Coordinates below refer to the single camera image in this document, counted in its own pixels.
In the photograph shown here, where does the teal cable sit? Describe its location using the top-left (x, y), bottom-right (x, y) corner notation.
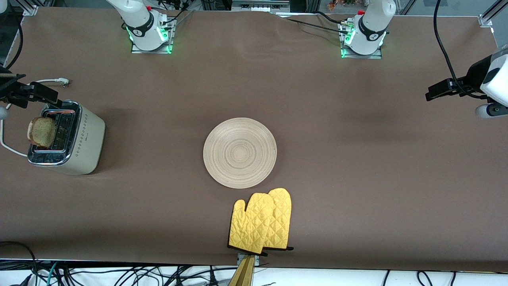
top-left (47, 262), bottom-right (60, 286)

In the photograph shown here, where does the white toaster power cable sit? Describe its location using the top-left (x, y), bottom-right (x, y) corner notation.
top-left (0, 77), bottom-right (70, 157)

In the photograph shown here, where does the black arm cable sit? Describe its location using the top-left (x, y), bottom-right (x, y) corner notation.
top-left (3, 10), bottom-right (24, 69)
top-left (433, 0), bottom-right (488, 99)

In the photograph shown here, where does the wooden post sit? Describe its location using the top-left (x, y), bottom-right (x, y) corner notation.
top-left (228, 255), bottom-right (255, 286)

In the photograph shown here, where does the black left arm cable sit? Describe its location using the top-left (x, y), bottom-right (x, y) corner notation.
top-left (433, 0), bottom-right (488, 99)

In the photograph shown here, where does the cream and chrome toaster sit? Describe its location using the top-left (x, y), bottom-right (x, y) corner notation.
top-left (27, 100), bottom-right (106, 176)

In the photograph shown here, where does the small metal bracket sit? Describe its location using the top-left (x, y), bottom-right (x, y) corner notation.
top-left (237, 253), bottom-right (260, 267)

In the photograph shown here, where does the grey aluminium frame rail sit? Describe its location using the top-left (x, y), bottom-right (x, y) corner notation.
top-left (231, 0), bottom-right (290, 12)

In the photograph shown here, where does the brown table cover sheet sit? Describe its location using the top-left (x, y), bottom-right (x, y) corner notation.
top-left (0, 6), bottom-right (508, 273)

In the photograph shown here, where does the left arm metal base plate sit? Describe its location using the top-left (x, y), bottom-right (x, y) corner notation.
top-left (341, 22), bottom-right (383, 59)

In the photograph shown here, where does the black cable tangle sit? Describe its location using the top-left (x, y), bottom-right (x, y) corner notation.
top-left (0, 240), bottom-right (239, 286)

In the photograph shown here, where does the black right base cable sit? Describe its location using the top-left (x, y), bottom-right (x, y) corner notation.
top-left (161, 0), bottom-right (190, 26)

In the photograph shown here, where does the round wooden plate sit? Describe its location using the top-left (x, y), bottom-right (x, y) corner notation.
top-left (203, 118), bottom-right (277, 189)

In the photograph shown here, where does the short black base cable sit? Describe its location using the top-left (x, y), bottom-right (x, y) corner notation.
top-left (316, 11), bottom-right (343, 24)

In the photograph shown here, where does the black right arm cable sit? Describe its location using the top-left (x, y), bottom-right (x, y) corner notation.
top-left (3, 10), bottom-right (24, 69)

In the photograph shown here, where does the brown bread slice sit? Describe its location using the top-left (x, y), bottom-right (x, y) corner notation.
top-left (27, 116), bottom-right (56, 149)

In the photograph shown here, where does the long black base cable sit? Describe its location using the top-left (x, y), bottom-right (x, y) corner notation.
top-left (284, 18), bottom-right (350, 35)

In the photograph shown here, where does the yellow quilted oven mitt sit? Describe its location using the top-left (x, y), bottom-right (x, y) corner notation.
top-left (228, 193), bottom-right (275, 255)
top-left (264, 188), bottom-right (294, 251)

